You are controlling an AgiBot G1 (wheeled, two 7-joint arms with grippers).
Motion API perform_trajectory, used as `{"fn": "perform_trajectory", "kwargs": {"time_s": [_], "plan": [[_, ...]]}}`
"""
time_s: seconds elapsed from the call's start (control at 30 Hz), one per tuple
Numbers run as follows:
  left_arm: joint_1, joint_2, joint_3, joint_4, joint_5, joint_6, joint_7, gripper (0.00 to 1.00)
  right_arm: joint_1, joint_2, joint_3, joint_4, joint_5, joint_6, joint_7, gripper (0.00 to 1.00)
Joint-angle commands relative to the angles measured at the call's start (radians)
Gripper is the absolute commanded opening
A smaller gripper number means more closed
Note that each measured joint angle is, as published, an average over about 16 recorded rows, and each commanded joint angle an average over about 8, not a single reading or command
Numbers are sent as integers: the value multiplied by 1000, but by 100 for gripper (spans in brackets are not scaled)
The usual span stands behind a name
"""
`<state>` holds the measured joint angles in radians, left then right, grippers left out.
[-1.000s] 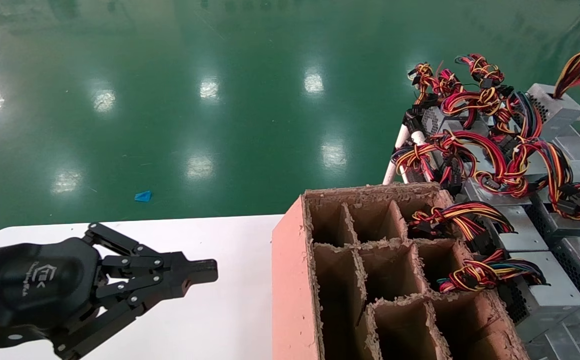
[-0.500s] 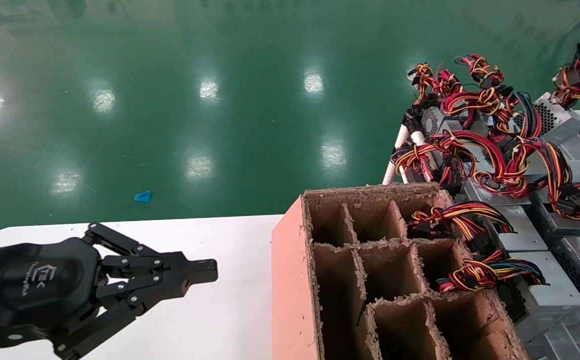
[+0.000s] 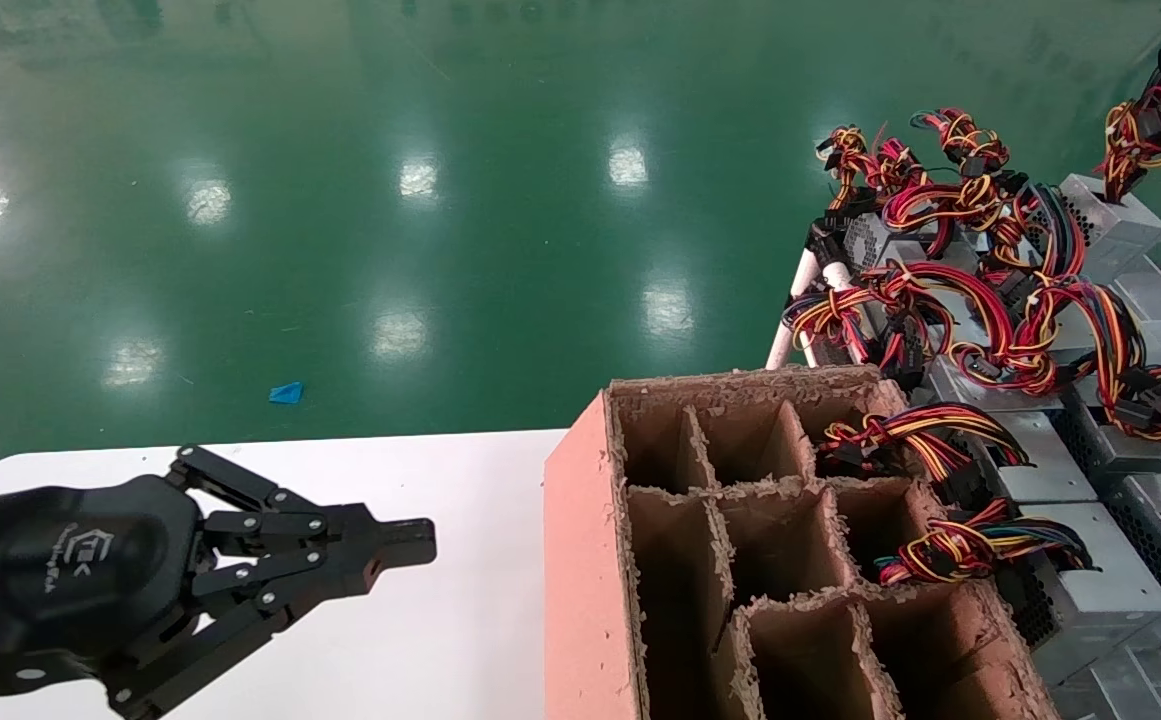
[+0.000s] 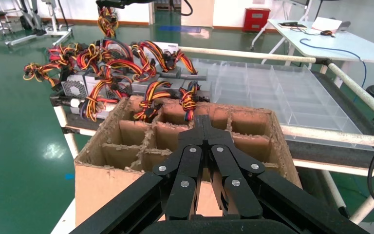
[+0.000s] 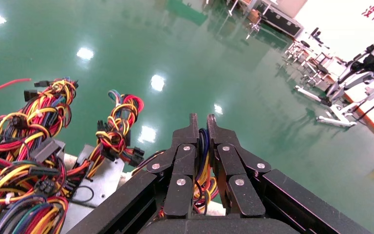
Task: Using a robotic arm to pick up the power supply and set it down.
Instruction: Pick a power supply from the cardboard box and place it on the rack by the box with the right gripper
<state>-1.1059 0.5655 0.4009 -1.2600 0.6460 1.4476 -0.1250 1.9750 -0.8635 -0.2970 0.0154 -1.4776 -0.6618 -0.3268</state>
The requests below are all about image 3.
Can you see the blue scrap of plastic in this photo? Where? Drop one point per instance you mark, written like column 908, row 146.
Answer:
column 286, row 393

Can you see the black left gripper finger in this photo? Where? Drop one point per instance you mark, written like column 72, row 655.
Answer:
column 280, row 525
column 270, row 600

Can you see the cardboard divider box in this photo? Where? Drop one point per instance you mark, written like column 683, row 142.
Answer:
column 590, row 560

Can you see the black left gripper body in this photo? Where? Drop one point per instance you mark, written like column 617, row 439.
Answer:
column 70, row 570

